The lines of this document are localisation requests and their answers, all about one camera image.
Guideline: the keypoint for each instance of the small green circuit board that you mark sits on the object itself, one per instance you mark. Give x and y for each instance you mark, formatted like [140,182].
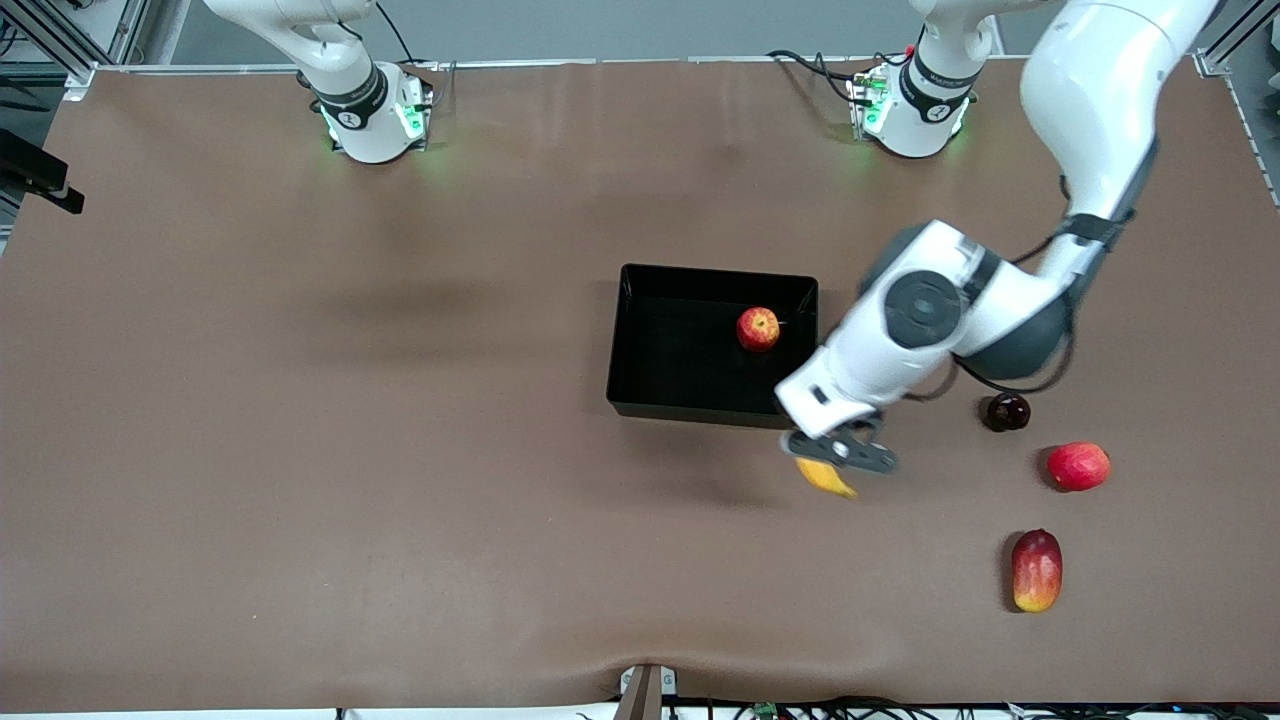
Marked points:
[766,711]

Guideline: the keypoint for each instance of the red yellow mango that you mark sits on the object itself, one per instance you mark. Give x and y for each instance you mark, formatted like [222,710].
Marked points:
[1037,570]

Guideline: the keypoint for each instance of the black plastic box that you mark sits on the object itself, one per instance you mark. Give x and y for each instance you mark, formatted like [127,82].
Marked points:
[680,340]

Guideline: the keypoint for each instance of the dark purple mangosteen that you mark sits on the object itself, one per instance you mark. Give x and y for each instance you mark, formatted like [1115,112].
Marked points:
[1010,415]

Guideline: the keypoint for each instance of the grey table edge bracket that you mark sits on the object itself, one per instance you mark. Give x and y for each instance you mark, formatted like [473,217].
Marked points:
[645,695]

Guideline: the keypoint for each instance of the aluminium frame profile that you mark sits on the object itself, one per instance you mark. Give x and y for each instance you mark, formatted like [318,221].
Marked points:
[70,55]
[1215,60]

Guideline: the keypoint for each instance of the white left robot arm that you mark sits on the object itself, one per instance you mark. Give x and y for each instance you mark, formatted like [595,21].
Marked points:
[1090,100]

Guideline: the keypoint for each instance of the red round apple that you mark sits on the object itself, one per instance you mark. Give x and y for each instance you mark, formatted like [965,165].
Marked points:
[1079,467]

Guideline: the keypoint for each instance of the yellow banana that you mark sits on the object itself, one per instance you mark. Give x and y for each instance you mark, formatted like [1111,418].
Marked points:
[825,478]

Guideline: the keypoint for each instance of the small red yellow apple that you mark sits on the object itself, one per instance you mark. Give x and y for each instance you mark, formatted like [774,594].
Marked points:
[759,329]

